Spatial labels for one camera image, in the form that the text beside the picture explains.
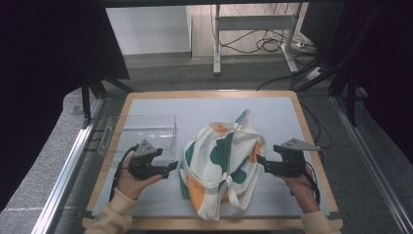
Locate clear plastic box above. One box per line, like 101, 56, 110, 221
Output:
96, 113, 179, 161

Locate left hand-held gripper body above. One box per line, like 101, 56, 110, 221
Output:
127, 138, 163, 180

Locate right hand-held gripper cable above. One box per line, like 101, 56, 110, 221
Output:
305, 161, 322, 206

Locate dark curtain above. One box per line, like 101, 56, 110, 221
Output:
300, 0, 413, 164
0, 0, 131, 213

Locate white table mat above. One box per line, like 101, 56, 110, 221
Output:
92, 96, 331, 218

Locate left hand-held gripper cable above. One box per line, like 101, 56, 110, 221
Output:
108, 144, 139, 202

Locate black cable beside table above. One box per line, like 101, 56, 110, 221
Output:
299, 99, 333, 151

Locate white metal desk frame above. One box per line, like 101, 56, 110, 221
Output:
212, 3, 305, 76

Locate person's right hand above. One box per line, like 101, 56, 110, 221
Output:
275, 164, 321, 215

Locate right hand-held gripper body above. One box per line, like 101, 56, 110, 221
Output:
271, 136, 322, 179

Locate hand-held gripper cable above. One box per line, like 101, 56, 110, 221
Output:
108, 144, 139, 202
305, 161, 322, 206

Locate tangle of black floor cables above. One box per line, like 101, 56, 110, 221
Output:
217, 28, 319, 56

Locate black metal stand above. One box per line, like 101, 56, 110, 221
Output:
291, 3, 385, 129
80, 60, 134, 129

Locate white green orange tote bag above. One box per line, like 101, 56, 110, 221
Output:
178, 108, 267, 221

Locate wooden table board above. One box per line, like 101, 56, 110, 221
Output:
81, 90, 345, 232

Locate aluminium rail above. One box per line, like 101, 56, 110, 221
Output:
330, 96, 413, 234
30, 97, 107, 234

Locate white power strip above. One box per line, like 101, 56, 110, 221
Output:
305, 66, 326, 82

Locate white board panel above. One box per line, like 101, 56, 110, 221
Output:
105, 5, 192, 56

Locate person's left hand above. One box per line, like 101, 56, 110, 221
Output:
115, 156, 164, 202

